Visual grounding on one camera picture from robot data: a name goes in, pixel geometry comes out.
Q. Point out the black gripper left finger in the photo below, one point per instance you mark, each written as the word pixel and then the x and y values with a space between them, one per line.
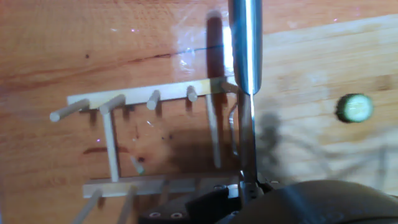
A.
pixel 199 208

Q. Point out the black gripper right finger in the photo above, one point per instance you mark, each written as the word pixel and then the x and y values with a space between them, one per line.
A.
pixel 326 205

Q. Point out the steel cleaver knife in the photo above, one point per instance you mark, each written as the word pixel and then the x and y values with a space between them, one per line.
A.
pixel 245 46

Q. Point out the short cucumber chunk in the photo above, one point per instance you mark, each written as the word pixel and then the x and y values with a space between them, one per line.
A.
pixel 354 108

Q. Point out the wooden peg dish rack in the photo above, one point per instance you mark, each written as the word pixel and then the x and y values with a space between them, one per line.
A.
pixel 140 95

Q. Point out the wooden cutting board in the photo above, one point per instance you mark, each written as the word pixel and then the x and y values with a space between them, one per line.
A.
pixel 311 62

